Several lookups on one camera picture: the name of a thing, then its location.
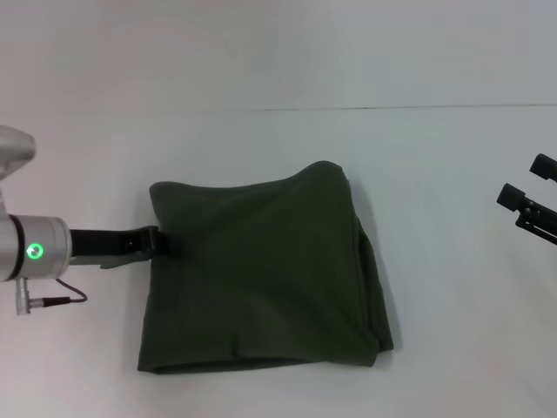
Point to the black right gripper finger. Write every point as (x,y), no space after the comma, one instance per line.
(544,167)
(526,213)

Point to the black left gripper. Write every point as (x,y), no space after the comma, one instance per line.
(109,246)

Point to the dark green FREE! t-shirt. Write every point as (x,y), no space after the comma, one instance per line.
(270,270)

